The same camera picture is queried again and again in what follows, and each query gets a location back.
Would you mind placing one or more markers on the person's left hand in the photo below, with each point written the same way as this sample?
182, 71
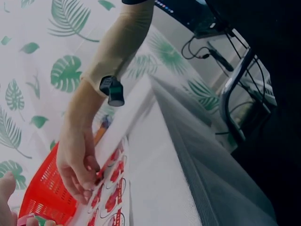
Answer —
5, 202

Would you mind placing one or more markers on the person's right hand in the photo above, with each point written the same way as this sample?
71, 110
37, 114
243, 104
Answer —
73, 150

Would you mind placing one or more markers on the person's left thumb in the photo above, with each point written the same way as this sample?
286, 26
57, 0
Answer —
8, 188

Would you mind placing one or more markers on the person's right thumb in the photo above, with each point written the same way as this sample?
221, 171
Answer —
92, 163

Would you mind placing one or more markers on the person's left fingers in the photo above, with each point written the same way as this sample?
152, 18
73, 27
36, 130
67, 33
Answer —
35, 222

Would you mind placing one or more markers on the person's right fingers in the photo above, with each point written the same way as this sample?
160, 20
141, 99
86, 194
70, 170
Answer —
80, 188

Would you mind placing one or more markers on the pink green packet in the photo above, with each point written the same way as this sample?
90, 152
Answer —
35, 217

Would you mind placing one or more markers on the white red-printed packet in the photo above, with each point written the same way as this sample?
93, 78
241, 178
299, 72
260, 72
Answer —
131, 110

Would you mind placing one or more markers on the person's right forearm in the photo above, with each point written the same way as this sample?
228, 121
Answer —
117, 44

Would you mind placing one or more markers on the red plastic basket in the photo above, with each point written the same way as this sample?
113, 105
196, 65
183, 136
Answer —
47, 188

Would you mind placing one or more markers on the black wrist band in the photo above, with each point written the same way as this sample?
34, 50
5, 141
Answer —
113, 90

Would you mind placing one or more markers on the black monitor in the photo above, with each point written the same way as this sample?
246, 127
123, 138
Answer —
185, 11

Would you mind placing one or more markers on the black metal frame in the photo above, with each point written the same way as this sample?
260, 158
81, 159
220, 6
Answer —
231, 94

